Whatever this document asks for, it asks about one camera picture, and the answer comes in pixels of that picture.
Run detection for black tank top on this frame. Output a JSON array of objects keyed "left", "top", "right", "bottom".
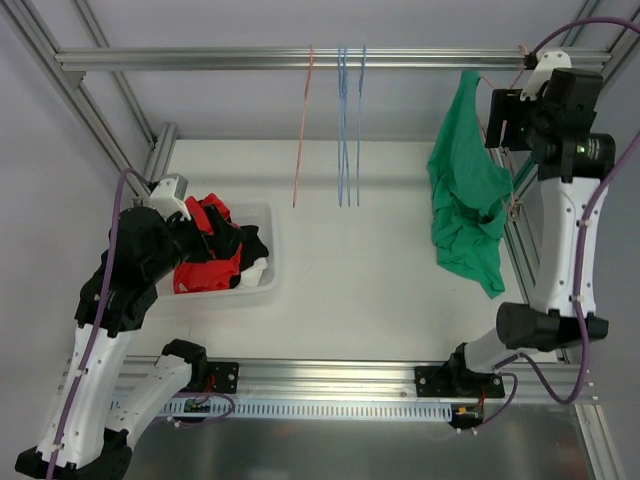
[{"left": 199, "top": 195, "right": 269, "bottom": 288}]

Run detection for red tank top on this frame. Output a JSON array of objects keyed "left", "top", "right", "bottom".
[{"left": 172, "top": 193, "right": 234, "bottom": 294}]

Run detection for white tank top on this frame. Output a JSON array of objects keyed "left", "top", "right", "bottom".
[{"left": 238, "top": 257, "right": 268, "bottom": 289}]

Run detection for green tank top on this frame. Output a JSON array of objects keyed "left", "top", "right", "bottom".
[{"left": 426, "top": 71, "right": 513, "bottom": 299}]

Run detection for pink hanger with green top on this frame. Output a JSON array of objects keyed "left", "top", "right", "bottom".
[{"left": 487, "top": 44, "right": 528, "bottom": 220}]

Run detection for blue hanger with red top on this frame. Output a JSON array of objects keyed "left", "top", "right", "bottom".
[{"left": 356, "top": 45, "right": 367, "bottom": 207}]

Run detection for light blue hanger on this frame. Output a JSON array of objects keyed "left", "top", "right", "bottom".
[{"left": 335, "top": 45, "right": 350, "bottom": 209}]

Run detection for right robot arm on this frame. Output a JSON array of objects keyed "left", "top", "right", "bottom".
[{"left": 443, "top": 67, "right": 616, "bottom": 404}]

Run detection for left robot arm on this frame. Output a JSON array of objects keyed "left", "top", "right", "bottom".
[{"left": 15, "top": 206, "right": 246, "bottom": 479}]

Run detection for white plastic basket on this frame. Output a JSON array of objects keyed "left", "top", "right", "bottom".
[{"left": 154, "top": 199, "right": 282, "bottom": 310}]

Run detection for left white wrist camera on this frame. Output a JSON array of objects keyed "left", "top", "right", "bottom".
[{"left": 148, "top": 173, "right": 191, "bottom": 222}]

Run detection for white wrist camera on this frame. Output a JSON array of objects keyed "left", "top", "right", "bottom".
[
  {"left": 148, "top": 173, "right": 191, "bottom": 222},
  {"left": 520, "top": 50, "right": 572, "bottom": 102}
]

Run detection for aluminium hanging rail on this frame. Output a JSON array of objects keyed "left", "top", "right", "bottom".
[{"left": 54, "top": 47, "right": 612, "bottom": 71}]

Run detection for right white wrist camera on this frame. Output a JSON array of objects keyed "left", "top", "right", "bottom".
[{"left": 520, "top": 50, "right": 572, "bottom": 102}]

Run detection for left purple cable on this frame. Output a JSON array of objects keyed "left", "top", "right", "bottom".
[{"left": 44, "top": 168, "right": 156, "bottom": 480}]

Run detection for aluminium frame right posts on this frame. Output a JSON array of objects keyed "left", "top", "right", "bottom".
[{"left": 499, "top": 0, "right": 640, "bottom": 366}]

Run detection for aluminium frame posts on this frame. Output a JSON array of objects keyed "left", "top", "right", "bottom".
[
  {"left": 1, "top": 1, "right": 155, "bottom": 204},
  {"left": 499, "top": 0, "right": 640, "bottom": 366}
]

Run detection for white slotted cable duct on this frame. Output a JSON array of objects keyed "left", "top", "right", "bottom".
[{"left": 155, "top": 396, "right": 453, "bottom": 423}]

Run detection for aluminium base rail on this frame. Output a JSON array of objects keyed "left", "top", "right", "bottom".
[{"left": 57, "top": 355, "right": 601, "bottom": 404}]

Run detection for aluminium frame left posts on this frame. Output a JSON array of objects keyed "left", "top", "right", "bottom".
[{"left": 1, "top": 1, "right": 155, "bottom": 204}]

